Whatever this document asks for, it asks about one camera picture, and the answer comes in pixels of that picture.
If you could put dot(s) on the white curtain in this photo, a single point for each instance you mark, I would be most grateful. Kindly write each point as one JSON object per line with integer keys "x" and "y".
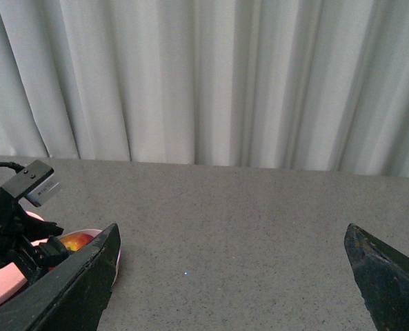
{"x": 307, "y": 85}

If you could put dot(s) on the pink plate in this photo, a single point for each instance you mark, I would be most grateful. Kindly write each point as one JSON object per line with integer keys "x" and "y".
{"x": 11, "y": 281}

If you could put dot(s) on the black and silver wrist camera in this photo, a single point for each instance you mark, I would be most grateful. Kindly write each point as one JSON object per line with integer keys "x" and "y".
{"x": 37, "y": 183}

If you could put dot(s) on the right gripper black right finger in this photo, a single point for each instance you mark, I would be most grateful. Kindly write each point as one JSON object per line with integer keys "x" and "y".
{"x": 382, "y": 276}

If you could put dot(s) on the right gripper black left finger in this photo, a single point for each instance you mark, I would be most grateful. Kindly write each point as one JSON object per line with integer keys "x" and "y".
{"x": 72, "y": 296}

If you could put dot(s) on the red apple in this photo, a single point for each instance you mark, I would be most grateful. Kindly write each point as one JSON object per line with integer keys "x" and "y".
{"x": 75, "y": 241}

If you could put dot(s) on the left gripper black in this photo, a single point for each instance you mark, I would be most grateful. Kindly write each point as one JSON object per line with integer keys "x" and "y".
{"x": 31, "y": 244}

